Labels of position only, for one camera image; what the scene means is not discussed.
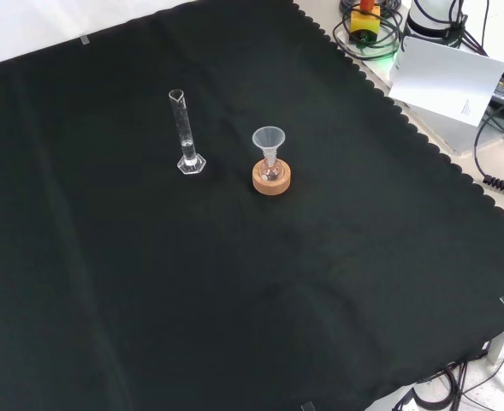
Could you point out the clear glass graduated cylinder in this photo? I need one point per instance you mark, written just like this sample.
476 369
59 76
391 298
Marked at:
190 166

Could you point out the white cylinder with black band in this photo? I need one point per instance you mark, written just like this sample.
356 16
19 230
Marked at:
427 19

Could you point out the small round-bottom glass flask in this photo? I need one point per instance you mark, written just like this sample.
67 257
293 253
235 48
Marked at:
272 173

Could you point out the clear plastic funnel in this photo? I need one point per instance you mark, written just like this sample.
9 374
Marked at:
268 139

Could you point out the black scalloped cloth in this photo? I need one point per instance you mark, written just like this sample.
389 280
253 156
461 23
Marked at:
234 278

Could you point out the yellow stop button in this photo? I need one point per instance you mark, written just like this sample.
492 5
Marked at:
365 23

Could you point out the small clear tape strip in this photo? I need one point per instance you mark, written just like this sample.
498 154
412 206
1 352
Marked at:
85 40

